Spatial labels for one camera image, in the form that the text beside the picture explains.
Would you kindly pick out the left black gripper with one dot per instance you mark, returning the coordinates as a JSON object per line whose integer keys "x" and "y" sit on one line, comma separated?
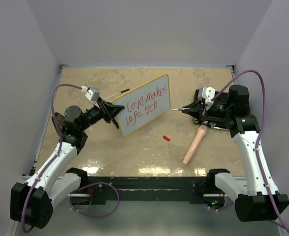
{"x": 112, "y": 109}

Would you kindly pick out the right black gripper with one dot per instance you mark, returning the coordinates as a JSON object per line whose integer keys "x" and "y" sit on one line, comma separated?
{"x": 196, "y": 109}

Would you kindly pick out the wire whiteboard stand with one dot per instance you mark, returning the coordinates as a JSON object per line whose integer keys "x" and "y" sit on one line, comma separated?
{"x": 114, "y": 95}

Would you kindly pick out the red whiteboard marker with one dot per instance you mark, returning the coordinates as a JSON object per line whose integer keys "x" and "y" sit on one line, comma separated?
{"x": 177, "y": 109}

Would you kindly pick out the yellow framed whiteboard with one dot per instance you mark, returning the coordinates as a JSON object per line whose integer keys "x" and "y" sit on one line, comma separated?
{"x": 143, "y": 104}

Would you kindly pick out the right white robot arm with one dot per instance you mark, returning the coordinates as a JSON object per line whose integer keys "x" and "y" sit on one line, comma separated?
{"x": 260, "y": 199}

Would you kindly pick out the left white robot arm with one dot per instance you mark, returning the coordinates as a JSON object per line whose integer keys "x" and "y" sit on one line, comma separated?
{"x": 33, "y": 202}

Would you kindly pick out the pink toy microphone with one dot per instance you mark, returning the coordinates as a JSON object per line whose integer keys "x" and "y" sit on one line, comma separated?
{"x": 201, "y": 132}

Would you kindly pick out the black hard case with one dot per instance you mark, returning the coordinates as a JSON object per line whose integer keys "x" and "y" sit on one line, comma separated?
{"x": 212, "y": 125}

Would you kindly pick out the black base bar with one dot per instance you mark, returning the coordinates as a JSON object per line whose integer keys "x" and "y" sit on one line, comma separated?
{"x": 194, "y": 190}

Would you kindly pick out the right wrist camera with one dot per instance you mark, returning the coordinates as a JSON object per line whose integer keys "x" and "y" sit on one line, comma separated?
{"x": 206, "y": 94}

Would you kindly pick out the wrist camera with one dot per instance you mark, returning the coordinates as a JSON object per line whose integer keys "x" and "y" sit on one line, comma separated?
{"x": 91, "y": 93}
{"x": 206, "y": 94}

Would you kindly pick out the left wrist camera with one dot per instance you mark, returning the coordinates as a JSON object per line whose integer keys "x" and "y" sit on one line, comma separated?
{"x": 91, "y": 93}

